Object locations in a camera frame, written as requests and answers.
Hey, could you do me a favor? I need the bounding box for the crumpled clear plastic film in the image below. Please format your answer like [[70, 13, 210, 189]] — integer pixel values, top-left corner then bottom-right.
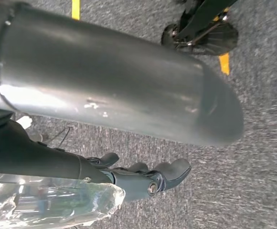
[[0, 173, 126, 229]]

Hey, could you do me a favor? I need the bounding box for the black floor cable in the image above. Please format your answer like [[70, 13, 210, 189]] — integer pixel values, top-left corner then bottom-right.
[[45, 125, 71, 148]]

